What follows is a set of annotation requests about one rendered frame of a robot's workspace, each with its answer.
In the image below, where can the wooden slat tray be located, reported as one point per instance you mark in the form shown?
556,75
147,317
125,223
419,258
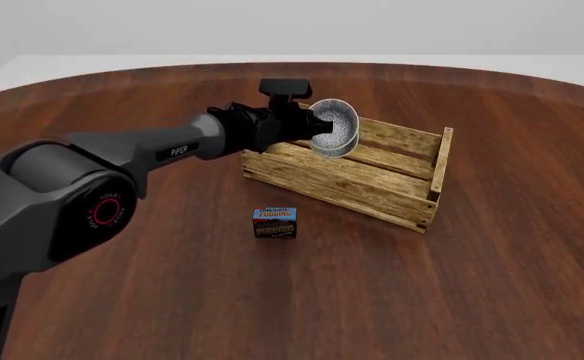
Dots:
352,180

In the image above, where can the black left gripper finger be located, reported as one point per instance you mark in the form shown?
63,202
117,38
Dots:
325,125

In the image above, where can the black plate on short stalk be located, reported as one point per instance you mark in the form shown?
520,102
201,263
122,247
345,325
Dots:
285,88

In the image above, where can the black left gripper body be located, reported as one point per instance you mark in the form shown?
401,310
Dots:
287,125

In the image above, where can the grey and black left robot arm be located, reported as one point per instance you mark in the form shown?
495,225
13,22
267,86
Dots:
87,168

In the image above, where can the speckled grey patterned bowl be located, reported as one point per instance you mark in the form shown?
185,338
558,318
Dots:
343,119
339,150

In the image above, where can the chocolate pudding box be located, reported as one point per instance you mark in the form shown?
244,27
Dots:
275,223

